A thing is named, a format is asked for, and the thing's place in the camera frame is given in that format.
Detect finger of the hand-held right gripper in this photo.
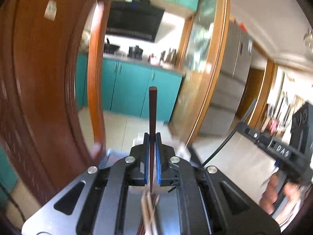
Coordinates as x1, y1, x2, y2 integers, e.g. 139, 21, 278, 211
236, 121, 260, 143

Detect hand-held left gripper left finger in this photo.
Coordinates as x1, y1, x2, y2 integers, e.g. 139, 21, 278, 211
22, 132, 150, 235

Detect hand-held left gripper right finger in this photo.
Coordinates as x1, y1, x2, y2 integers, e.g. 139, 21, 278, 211
156, 132, 281, 235

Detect reddish brown chopstick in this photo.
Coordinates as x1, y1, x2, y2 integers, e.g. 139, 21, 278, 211
149, 86, 157, 193

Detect light wood chopstick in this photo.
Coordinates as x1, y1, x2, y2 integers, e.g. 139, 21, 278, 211
141, 192, 159, 235

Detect person's right hand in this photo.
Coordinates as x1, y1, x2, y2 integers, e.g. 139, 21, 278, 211
259, 172, 304, 215

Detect brown wooden room door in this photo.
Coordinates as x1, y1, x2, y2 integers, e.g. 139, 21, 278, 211
235, 60, 277, 129

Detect silver refrigerator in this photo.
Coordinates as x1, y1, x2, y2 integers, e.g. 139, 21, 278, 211
198, 21, 254, 138

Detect teal base cabinets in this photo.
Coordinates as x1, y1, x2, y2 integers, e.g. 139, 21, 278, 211
75, 54, 184, 124

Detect wooden framed glass door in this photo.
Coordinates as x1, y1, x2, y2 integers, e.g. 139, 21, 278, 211
171, 0, 231, 148

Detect knife block with knives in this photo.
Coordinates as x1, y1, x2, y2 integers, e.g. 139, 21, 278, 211
160, 48, 177, 64

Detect black cooking pot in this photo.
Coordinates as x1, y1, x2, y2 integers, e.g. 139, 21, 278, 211
128, 45, 144, 60

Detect ceiling lamp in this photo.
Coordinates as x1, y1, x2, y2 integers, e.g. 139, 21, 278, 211
304, 28, 313, 47

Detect black wok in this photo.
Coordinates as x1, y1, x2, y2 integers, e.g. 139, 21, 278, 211
104, 38, 120, 53

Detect carved brown wooden chair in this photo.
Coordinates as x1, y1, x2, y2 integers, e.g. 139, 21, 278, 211
0, 0, 113, 210

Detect black range hood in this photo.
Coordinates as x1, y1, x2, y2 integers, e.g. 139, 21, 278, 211
106, 0, 165, 42

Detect white sticker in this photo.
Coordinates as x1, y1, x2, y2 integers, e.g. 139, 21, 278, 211
44, 0, 58, 20

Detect black cable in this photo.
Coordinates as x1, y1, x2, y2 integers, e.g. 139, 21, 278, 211
0, 181, 26, 223

